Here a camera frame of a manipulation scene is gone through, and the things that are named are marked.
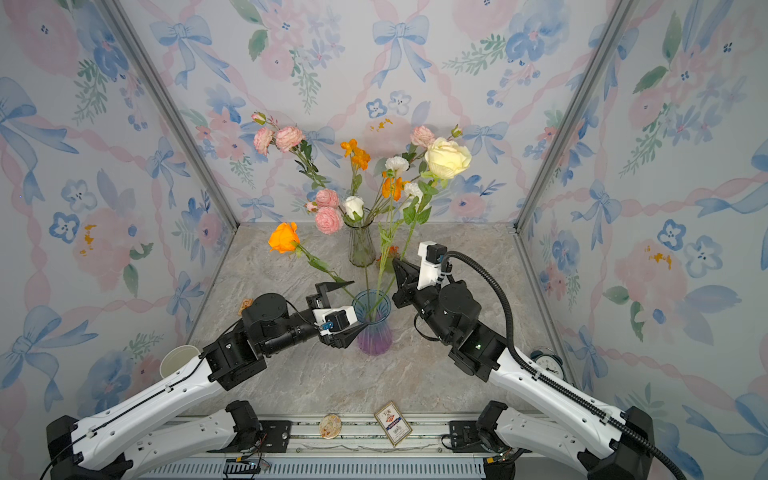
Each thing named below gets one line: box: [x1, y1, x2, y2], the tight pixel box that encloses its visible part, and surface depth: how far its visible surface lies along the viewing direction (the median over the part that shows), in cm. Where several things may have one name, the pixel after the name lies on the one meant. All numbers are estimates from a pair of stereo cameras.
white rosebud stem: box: [343, 196, 370, 295], surface depth 70 cm
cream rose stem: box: [383, 137, 472, 300], surface depth 48 cm
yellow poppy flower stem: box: [340, 139, 372, 197], surface depth 85 cm
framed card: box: [374, 401, 413, 447], surface depth 76 cm
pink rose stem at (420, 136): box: [378, 125, 435, 211], surface depth 83 cm
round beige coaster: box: [319, 414, 342, 440], surface depth 78 cm
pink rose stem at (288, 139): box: [252, 112, 331, 188], surface depth 78 cm
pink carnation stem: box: [304, 188, 345, 235], surface depth 79 cm
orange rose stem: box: [268, 222, 355, 298], surface depth 64 cm
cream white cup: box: [160, 345, 200, 379], surface depth 80 cm
